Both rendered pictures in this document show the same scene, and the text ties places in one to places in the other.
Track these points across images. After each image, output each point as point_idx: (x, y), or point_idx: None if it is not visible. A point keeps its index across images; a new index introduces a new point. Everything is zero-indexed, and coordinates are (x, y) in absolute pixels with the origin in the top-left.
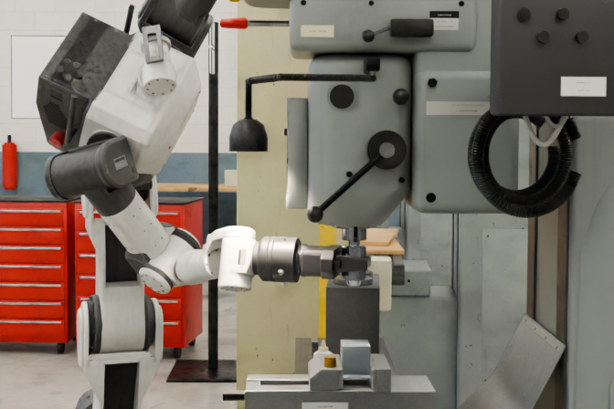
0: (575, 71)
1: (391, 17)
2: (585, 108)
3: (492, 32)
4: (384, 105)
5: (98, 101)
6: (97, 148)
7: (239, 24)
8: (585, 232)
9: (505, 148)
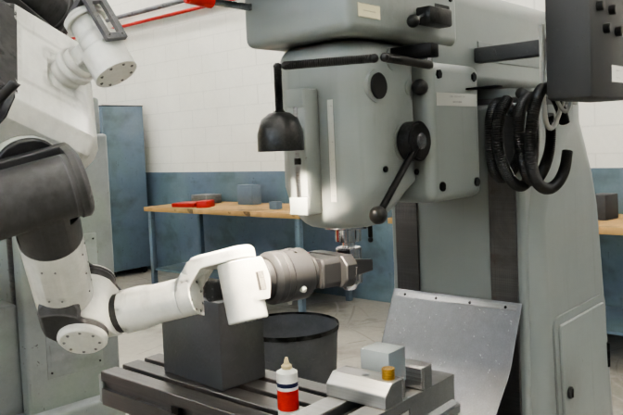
0: (615, 60)
1: (413, 5)
2: (618, 93)
3: (557, 22)
4: (402, 95)
5: (20, 94)
6: (61, 160)
7: (209, 0)
8: (528, 204)
9: (476, 136)
